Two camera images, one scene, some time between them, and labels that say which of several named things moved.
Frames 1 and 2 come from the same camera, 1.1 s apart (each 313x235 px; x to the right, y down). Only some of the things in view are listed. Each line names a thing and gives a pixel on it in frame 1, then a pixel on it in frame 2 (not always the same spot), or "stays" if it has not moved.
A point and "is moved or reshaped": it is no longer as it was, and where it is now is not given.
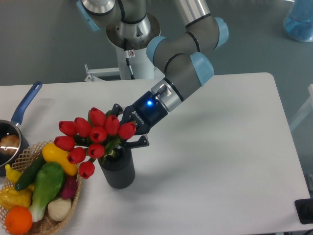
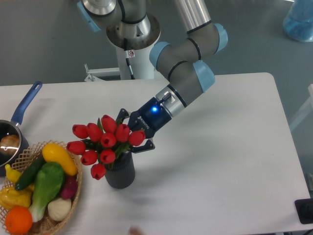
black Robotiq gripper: [146, 114] -> [150, 118]
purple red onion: [70, 187] stays
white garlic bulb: [59, 209] stays
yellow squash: [51, 153] stays
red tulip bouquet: [85, 140] is moved or reshaped
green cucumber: [28, 177] stays
